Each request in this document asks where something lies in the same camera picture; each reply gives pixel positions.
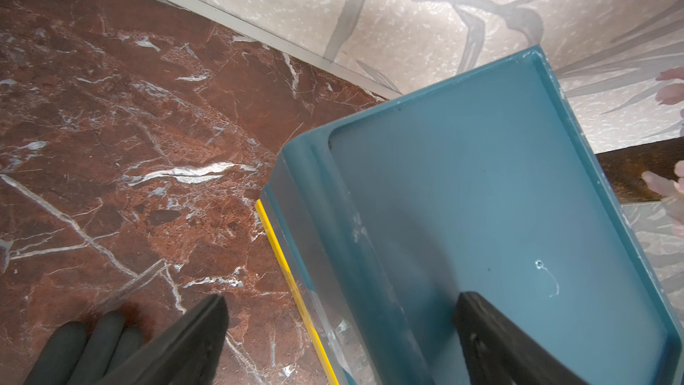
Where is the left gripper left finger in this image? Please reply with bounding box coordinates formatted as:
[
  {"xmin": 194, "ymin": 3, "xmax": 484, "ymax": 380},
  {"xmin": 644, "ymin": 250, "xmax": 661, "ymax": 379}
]
[{"xmin": 99, "ymin": 294, "xmax": 229, "ymax": 384}]

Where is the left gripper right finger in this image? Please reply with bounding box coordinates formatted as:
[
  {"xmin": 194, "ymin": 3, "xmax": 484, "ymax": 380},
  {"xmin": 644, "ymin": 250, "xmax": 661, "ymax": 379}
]
[{"xmin": 454, "ymin": 292, "xmax": 585, "ymax": 384}]

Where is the teal yellow drawer box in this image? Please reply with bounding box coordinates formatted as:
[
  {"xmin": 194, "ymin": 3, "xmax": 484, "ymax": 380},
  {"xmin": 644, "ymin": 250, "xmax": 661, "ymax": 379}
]
[{"xmin": 256, "ymin": 46, "xmax": 683, "ymax": 384}]

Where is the pink blossom artificial tree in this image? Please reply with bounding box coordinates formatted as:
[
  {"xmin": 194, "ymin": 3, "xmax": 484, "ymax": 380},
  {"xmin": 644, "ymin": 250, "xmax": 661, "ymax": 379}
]
[{"xmin": 641, "ymin": 67, "xmax": 683, "ymax": 239}]

